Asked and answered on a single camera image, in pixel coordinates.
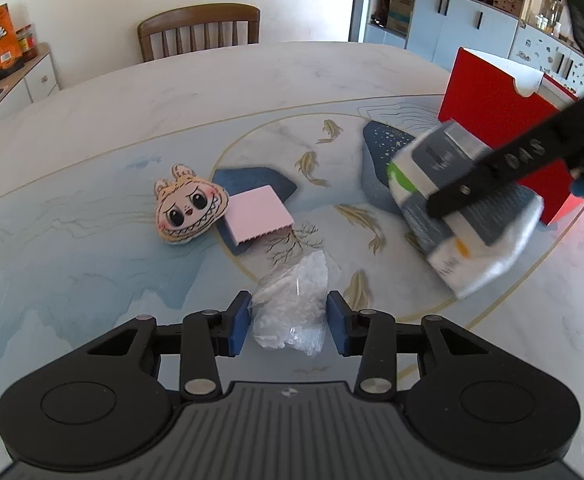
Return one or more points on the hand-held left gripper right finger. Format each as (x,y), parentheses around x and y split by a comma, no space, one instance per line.
(339,327)

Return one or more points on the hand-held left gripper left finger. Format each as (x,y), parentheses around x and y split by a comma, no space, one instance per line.
(239,327)

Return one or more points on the clear bag of white beads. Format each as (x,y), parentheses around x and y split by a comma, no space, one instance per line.
(292,305)

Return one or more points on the red cardboard box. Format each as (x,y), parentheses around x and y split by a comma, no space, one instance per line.
(491,105)

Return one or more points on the white grey tissue pack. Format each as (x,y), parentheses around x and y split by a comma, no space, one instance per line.
(471,240)

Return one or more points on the marble fish pattern desktop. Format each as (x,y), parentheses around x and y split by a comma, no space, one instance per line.
(97,135)

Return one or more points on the white speckled cabinet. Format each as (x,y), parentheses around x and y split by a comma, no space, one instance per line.
(546,55)

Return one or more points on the pink sponge block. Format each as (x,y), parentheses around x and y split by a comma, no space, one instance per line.
(259,212)

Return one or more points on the beige plush monster face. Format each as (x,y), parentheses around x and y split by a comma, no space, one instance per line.
(187,207)

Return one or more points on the light blue cabinet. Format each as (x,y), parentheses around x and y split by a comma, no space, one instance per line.
(461,25)

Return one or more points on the cardboard box on shelf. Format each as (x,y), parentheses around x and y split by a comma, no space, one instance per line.
(399,12)

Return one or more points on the brown wooden chair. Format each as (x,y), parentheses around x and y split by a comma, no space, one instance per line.
(197,25)

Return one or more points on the white side cabinet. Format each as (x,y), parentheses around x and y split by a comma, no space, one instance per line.
(34,80)

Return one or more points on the red sauce jar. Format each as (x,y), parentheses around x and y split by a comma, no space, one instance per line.
(27,42)

